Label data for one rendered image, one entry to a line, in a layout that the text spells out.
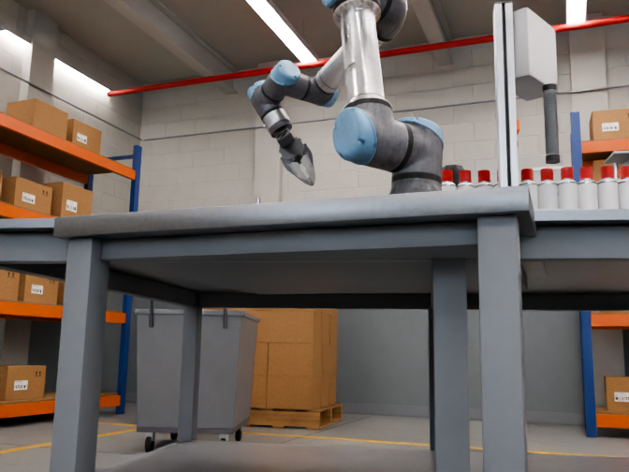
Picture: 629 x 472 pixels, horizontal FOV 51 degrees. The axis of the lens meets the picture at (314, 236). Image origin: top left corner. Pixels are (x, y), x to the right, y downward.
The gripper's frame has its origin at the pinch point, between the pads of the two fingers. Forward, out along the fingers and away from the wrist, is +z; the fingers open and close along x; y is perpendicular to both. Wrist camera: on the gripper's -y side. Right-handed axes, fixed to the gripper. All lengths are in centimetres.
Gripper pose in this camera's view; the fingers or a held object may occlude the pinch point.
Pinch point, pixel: (310, 181)
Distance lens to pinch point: 193.5
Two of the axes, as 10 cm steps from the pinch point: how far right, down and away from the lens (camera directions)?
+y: 1.6, 1.7, 9.7
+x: -8.6, 5.0, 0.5
